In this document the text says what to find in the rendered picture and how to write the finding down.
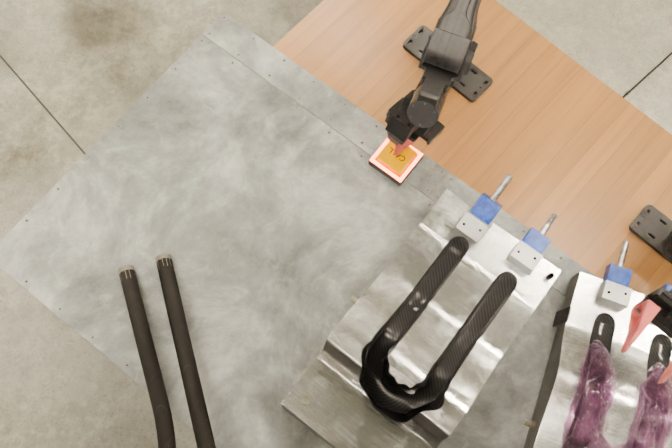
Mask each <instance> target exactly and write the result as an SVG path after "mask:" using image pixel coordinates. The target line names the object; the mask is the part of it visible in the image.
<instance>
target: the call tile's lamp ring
mask: <svg viewBox="0 0 672 448"><path fill-rule="evenodd" d="M389 141H390V140H388V138H387V139H386V141H385V142H384V143H383V144H382V145H381V147H380V148H379V149H378V150H377V151H376V153H375V154H374V155H373V156H372V157H371V159H370V161H371V162H373V163H374V164H375V165H377V166H378V167H379V168H381V169H382V170H384V171H385V172H386V173H388V174H389V175H391V176H392V177H393V178H395V179H396V180H397V181H399V182H400V183H401V182H402V180H403V179H404V178H405V177H406V175H407V174H408V173H409V172H410V170H411V169H412V168H413V167H414V165H415V164H416V163H417V162H418V160H419V159H420V158H421V157H422V155H423V154H422V153H421V152H419V151H418V150H416V149H415V148H414V147H412V146H411V145H410V146H409V147H410V148H412V149H413V150H415V151H416V152H417V154H418V156H417V157H416V159H415V160H414V161H413V162H412V164H411V165H410V166H409V167H408V169H407V170H406V171H405V172H404V174H403V175H402V176H401V177H400V178H399V177H398V176H396V175H395V174H394V173H392V172H391V171H389V170H388V169H387V168H385V167H384V166H382V165H381V164H380V163H378V162H377V161H375V160H374V159H375V158H376V157H377V155H378V154H379V153H380V152H381V151H382V149H383V148H384V147H385V146H386V145H387V143H388V142H389Z"/></svg>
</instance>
